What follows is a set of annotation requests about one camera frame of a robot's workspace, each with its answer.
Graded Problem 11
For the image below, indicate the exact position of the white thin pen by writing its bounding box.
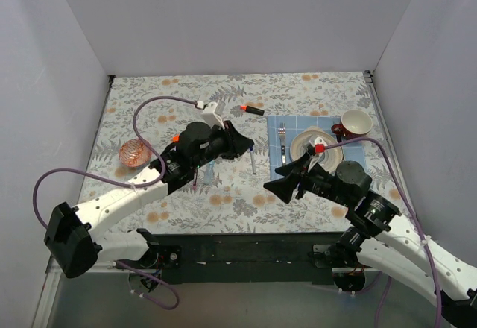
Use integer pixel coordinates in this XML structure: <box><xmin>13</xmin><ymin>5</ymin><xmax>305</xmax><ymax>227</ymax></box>
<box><xmin>249</xmin><ymin>147</ymin><xmax>257</xmax><ymax>175</ymax></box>

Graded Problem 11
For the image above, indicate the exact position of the light blue marker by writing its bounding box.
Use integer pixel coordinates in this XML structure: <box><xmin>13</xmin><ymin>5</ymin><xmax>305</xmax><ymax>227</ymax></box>
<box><xmin>203</xmin><ymin>161</ymin><xmax>215</xmax><ymax>185</ymax></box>

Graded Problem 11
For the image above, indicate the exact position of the orange black highlighter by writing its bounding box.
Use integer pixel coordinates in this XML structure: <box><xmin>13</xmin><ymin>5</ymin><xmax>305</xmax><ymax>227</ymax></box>
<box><xmin>240</xmin><ymin>105</ymin><xmax>265</xmax><ymax>116</ymax></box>

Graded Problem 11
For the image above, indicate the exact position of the pink pen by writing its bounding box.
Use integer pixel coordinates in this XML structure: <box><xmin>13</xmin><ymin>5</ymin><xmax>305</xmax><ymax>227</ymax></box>
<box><xmin>192</xmin><ymin>168</ymin><xmax>198</xmax><ymax>191</ymax></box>

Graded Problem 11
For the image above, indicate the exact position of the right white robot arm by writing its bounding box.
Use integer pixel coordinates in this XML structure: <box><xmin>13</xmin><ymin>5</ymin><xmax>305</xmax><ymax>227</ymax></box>
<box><xmin>264</xmin><ymin>154</ymin><xmax>476</xmax><ymax>327</ymax></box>

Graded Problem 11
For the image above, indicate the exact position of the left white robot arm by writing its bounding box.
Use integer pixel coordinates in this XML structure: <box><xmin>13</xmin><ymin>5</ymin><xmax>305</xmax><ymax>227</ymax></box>
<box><xmin>44</xmin><ymin>121</ymin><xmax>254</xmax><ymax>278</ymax></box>

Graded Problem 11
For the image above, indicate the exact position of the beige ceramic plate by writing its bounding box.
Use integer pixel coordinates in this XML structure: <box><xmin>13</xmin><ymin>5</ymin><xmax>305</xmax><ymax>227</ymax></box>
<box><xmin>290</xmin><ymin>126</ymin><xmax>344</xmax><ymax>174</ymax></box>

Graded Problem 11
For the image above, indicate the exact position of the silver fork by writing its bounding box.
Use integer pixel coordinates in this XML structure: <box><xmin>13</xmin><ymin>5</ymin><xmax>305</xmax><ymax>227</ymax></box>
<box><xmin>277</xmin><ymin>123</ymin><xmax>287</xmax><ymax>165</ymax></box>

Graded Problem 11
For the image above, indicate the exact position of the blue checkered cloth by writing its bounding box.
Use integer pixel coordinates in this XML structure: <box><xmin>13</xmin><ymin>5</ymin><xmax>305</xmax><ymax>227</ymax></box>
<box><xmin>267</xmin><ymin>116</ymin><xmax>366</xmax><ymax>180</ymax></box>

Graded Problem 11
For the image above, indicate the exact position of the red white cup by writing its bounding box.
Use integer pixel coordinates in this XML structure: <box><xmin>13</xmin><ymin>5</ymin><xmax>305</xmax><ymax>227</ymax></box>
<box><xmin>331</xmin><ymin>110</ymin><xmax>373</xmax><ymax>140</ymax></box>

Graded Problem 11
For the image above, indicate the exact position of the orange patterned bowl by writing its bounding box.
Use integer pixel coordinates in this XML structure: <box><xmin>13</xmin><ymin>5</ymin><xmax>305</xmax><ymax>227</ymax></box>
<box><xmin>119</xmin><ymin>139</ymin><xmax>151</xmax><ymax>168</ymax></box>

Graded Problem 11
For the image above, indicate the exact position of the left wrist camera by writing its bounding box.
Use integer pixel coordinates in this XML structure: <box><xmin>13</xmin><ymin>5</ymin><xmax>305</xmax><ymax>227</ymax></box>
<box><xmin>201</xmin><ymin>101</ymin><xmax>225</xmax><ymax>129</ymax></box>

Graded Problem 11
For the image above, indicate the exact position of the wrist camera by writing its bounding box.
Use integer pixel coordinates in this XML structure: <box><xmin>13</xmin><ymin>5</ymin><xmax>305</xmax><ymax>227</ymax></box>
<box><xmin>201</xmin><ymin>101</ymin><xmax>225</xmax><ymax>129</ymax></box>
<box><xmin>303</xmin><ymin>135</ymin><xmax>328</xmax><ymax>170</ymax></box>

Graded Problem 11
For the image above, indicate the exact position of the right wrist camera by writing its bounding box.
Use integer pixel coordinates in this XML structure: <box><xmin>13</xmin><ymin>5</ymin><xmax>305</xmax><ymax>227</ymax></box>
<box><xmin>303</xmin><ymin>135</ymin><xmax>328</xmax><ymax>170</ymax></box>

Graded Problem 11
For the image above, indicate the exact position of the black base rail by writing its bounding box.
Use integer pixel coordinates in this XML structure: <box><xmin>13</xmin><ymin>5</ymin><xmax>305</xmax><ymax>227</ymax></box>
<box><xmin>123</xmin><ymin>230</ymin><xmax>367</xmax><ymax>291</ymax></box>

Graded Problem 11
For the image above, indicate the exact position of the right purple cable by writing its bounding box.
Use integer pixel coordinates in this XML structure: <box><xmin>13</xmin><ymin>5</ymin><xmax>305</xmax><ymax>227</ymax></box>
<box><xmin>323</xmin><ymin>136</ymin><xmax>444</xmax><ymax>328</ymax></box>

